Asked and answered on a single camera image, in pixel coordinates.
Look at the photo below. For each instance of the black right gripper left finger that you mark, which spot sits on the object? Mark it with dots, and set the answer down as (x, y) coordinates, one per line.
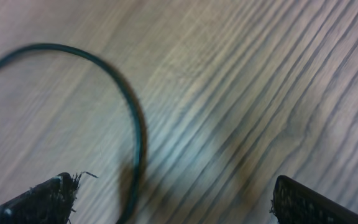
(50, 202)

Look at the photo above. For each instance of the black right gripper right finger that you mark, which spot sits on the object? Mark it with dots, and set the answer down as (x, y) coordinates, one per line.
(294, 203)

